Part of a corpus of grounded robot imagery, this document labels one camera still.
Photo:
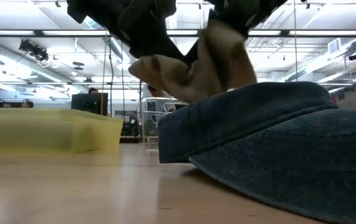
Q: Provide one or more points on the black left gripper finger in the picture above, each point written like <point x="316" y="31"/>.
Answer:
<point x="168" y="49"/>

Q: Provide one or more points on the beige fabric hat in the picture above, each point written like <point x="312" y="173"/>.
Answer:
<point x="215" y="68"/>

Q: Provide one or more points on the blue denim hat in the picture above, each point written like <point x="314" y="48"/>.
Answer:
<point x="277" y="143"/>

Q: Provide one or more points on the clear plastic container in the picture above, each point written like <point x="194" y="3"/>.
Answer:
<point x="153" y="121"/>

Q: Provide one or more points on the person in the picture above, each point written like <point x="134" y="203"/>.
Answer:
<point x="93" y="91"/>
<point x="27" y="104"/>

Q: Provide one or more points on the black computer monitor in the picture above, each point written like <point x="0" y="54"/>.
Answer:
<point x="89" y="103"/>

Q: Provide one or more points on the black ceiling equipment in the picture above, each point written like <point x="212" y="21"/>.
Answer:
<point x="34" y="50"/>

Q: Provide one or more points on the yellow plastic bin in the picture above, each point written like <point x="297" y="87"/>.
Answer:
<point x="41" y="130"/>

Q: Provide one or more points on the black overhead frame beam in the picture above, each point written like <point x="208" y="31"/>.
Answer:
<point x="19" y="35"/>

